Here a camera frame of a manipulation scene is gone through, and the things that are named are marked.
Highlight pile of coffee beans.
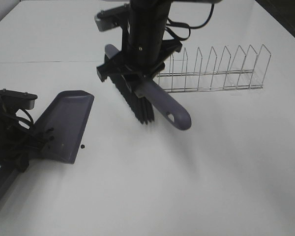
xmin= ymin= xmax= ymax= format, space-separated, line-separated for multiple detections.
xmin=36 ymin=127 xmax=55 ymax=149

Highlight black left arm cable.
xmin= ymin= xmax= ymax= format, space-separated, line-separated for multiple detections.
xmin=13 ymin=108 xmax=35 ymax=130

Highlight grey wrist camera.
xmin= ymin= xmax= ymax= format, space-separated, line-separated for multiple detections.
xmin=94 ymin=4 xmax=129 ymax=32
xmin=0 ymin=89 xmax=38 ymax=110

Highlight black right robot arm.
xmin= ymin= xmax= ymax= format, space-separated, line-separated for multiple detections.
xmin=95 ymin=0 xmax=182 ymax=81

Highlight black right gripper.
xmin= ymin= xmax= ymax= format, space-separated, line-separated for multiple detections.
xmin=96 ymin=40 xmax=182 ymax=82

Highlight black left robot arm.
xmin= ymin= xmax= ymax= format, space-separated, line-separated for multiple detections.
xmin=0 ymin=89 xmax=46 ymax=172

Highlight metal wire dish rack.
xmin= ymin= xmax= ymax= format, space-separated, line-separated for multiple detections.
xmin=154 ymin=45 xmax=271 ymax=93

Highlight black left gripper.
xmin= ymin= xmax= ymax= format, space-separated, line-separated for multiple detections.
xmin=0 ymin=98 xmax=42 ymax=173

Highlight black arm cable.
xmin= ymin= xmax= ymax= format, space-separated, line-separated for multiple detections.
xmin=166 ymin=3 xmax=216 ymax=41
xmin=13 ymin=108 xmax=35 ymax=130

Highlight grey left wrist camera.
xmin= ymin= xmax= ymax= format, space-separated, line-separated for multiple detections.
xmin=0 ymin=89 xmax=38 ymax=110

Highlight purple brush black bristles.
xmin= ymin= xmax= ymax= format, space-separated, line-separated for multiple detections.
xmin=104 ymin=44 xmax=192 ymax=132

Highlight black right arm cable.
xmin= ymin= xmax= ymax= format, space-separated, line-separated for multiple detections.
xmin=166 ymin=3 xmax=216 ymax=41

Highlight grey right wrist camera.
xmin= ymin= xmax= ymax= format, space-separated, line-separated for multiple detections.
xmin=94 ymin=4 xmax=129 ymax=32

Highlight purple plastic dustpan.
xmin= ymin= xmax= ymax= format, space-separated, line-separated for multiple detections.
xmin=0 ymin=90 xmax=95 ymax=212

